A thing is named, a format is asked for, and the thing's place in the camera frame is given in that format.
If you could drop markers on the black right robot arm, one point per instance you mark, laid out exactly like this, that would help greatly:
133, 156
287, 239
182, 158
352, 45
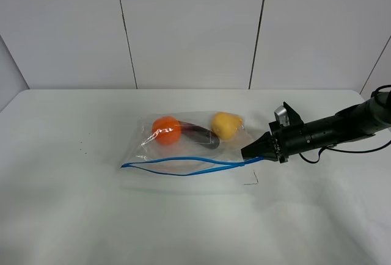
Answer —
354, 123

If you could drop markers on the purple toy eggplant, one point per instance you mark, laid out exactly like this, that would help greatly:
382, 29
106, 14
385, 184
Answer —
200, 135

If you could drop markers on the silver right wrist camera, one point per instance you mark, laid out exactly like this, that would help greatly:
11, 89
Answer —
281, 116

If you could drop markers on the clear zip bag blue seal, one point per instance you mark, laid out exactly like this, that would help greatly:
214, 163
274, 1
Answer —
185, 158

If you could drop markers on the yellow toy pear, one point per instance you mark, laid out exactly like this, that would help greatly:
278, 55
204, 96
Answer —
226, 125

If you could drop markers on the orange toy fruit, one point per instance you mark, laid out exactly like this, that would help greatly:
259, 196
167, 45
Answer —
166, 130

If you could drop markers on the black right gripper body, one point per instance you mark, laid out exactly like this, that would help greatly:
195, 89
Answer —
289, 140

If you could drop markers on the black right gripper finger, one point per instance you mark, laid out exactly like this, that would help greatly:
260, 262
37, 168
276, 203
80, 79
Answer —
264, 147

